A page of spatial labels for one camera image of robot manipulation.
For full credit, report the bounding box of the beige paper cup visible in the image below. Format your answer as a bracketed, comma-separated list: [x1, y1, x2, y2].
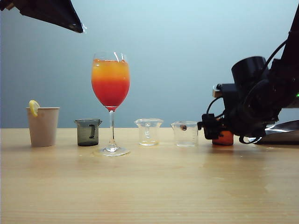
[25, 107, 60, 148]

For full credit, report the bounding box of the clear measuring cup yellowish residue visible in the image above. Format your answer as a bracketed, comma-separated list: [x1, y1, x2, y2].
[134, 118, 164, 147]

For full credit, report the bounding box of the smoky grey measuring cup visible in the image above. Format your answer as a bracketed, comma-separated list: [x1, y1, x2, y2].
[74, 119, 103, 147]

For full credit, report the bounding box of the silver foil bag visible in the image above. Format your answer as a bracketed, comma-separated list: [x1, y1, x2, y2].
[253, 119, 299, 146]

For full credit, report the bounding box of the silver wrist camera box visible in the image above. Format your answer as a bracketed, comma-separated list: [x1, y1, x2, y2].
[212, 84, 222, 98]

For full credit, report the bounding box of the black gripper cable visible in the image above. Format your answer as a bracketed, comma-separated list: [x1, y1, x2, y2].
[206, 96, 225, 117]

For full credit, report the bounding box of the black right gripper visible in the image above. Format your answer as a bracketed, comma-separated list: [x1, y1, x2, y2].
[197, 83, 242, 140]

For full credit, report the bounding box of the clear measuring cup red dot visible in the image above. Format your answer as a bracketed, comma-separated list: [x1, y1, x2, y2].
[170, 121, 199, 147]

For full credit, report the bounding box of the amber measuring cup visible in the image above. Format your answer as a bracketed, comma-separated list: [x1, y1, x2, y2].
[212, 130, 235, 146]

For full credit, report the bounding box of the tall stemmed wine glass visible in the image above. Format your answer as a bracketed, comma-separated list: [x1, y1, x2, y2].
[91, 52, 131, 157]

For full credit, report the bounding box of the yellow lemon slice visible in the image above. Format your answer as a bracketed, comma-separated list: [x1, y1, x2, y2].
[28, 100, 41, 118]

